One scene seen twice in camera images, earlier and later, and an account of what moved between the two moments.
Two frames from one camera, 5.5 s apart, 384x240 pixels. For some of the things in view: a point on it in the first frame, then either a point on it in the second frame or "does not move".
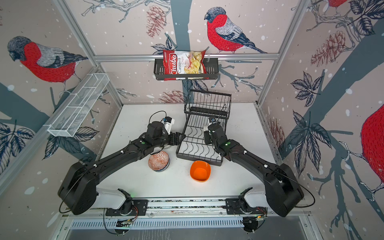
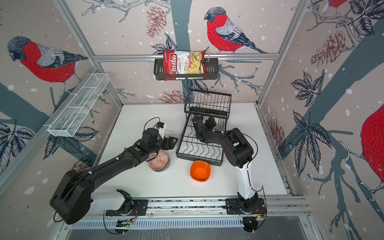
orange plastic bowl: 200,170 does not move
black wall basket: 212,65 does not move
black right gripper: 206,137 → 210,123
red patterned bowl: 158,161 does not move
